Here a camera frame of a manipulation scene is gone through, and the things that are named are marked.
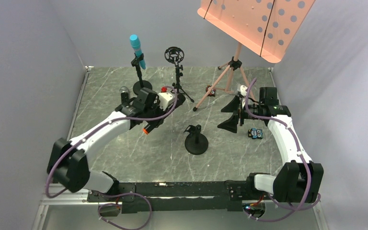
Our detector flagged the black clip desk mic stand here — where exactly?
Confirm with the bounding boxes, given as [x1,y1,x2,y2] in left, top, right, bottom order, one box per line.
[131,54,152,95]

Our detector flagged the black small desk mic stand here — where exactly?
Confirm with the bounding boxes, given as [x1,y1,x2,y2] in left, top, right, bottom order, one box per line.
[184,125,208,155]

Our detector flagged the blue microphone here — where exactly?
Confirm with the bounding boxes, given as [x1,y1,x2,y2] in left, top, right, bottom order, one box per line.
[129,34,146,69]

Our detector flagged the black microphone orange end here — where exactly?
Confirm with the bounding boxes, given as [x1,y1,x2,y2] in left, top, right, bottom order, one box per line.
[143,120,159,135]

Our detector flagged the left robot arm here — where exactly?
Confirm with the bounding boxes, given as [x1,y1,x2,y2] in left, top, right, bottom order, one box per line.
[46,86,185,196]

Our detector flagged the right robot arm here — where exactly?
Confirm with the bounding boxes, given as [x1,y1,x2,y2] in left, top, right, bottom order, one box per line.
[218,85,324,203]

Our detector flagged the pink music stand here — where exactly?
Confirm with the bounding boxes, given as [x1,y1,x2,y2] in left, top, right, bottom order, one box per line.
[193,0,315,111]

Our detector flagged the red owl toy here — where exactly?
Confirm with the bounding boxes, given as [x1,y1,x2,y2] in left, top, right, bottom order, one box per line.
[205,85,216,97]

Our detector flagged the black microphone silver grille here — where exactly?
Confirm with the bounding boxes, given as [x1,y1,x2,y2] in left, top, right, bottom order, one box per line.
[119,86,130,106]

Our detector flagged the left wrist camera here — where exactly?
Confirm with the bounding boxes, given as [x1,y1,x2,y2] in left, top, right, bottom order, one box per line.
[158,86,175,111]

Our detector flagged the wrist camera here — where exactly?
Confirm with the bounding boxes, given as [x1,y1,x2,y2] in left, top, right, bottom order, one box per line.
[235,84,248,106]
[158,86,175,111]

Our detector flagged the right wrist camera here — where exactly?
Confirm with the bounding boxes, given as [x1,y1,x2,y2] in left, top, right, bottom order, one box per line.
[235,84,248,106]

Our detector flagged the black tripod shock mount stand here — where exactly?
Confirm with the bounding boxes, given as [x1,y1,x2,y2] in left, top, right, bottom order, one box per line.
[164,46,194,102]

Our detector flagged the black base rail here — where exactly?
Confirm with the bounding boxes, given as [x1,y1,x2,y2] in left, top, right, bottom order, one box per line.
[87,180,264,214]

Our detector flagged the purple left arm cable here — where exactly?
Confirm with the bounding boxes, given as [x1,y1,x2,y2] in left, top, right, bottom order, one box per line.
[45,85,179,199]

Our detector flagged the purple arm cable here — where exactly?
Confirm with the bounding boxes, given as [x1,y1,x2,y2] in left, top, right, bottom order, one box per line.
[45,85,179,199]
[243,78,322,223]

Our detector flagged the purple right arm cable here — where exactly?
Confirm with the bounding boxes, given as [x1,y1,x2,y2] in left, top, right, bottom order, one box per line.
[243,78,322,223]

